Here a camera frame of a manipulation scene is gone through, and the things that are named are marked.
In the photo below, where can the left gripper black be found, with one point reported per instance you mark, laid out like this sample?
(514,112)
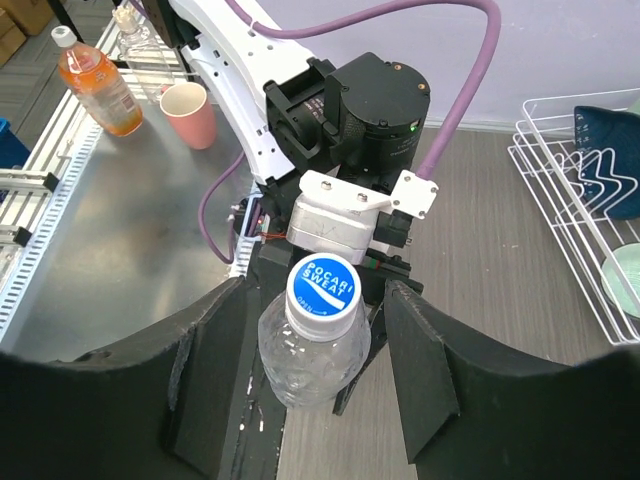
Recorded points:
(276,258)

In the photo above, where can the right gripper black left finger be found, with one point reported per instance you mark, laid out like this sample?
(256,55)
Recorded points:
(154,405)

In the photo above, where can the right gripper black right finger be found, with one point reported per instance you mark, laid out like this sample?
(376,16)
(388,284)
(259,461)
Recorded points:
(474,408)

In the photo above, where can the clear unlabelled plastic bottle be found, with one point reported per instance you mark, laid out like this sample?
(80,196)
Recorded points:
(304,373)

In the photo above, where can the blue pocari sweat cap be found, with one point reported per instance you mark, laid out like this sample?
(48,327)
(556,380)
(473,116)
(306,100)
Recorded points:
(322,296)

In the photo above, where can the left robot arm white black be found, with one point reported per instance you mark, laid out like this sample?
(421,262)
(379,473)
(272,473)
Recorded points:
(330,149)

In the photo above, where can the clear bottle in background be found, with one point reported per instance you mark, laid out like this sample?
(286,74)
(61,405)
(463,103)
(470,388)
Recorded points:
(142,53)

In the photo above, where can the orange drink bottle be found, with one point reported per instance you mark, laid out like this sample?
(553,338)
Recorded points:
(97,84)

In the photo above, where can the mint green bowl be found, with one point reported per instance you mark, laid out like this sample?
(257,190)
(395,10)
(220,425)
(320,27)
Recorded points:
(620,278)

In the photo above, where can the pink cup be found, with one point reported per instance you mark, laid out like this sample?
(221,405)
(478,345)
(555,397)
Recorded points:
(190,113)

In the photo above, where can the dark blue plate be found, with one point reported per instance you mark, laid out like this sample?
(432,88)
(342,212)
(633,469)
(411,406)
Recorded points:
(608,144)

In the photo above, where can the mint green plate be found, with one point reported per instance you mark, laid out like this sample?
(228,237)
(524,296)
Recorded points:
(635,107)

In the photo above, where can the slotted cable duct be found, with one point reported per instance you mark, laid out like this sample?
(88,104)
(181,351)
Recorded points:
(31,216)

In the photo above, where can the white wire dish rack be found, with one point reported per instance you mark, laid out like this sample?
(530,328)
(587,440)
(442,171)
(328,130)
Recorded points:
(544,153)

